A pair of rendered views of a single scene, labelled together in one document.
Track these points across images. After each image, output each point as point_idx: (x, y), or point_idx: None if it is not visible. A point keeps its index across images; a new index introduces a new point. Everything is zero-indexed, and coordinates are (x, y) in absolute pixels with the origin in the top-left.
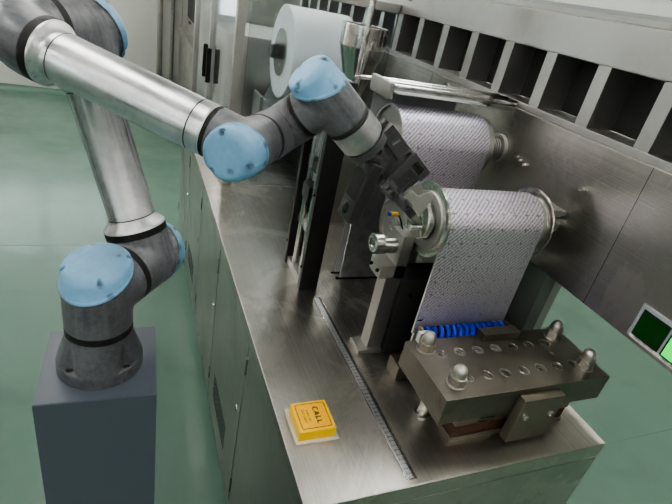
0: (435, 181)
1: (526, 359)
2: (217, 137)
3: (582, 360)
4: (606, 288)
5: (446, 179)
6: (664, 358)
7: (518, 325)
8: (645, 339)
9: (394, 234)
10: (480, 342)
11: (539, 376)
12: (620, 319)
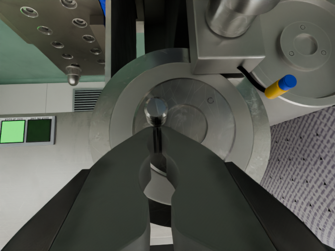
0: (295, 147)
1: (68, 40)
2: None
3: (70, 73)
4: (88, 134)
5: (283, 152)
6: (20, 120)
7: (150, 52)
8: (39, 122)
9: (247, 39)
10: (87, 12)
11: (40, 38)
12: (66, 120)
